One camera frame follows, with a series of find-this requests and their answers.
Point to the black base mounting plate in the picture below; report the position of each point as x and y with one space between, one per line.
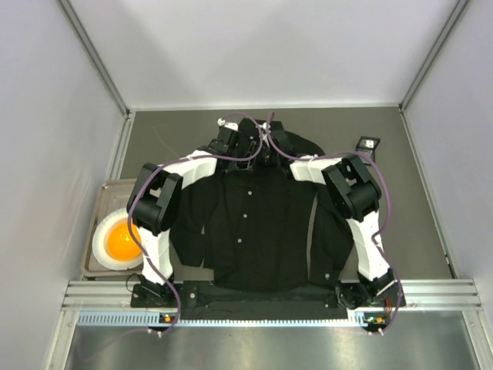
203 299

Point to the black button-up shirt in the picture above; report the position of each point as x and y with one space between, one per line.
258 230

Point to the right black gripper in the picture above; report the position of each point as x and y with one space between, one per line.
267 144

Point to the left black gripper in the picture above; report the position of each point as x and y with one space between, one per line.
227 142

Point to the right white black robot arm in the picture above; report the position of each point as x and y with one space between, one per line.
353 191

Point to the grey slotted cable duct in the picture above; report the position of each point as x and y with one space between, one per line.
161 320

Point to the small black open box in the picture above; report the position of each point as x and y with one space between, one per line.
368 145

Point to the aluminium frame rail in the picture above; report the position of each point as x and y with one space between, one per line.
420 295

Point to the white bowl orange inside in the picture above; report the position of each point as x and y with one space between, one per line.
112 244

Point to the grey metal tray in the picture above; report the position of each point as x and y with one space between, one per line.
113 195

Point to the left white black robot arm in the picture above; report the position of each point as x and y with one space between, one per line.
154 202

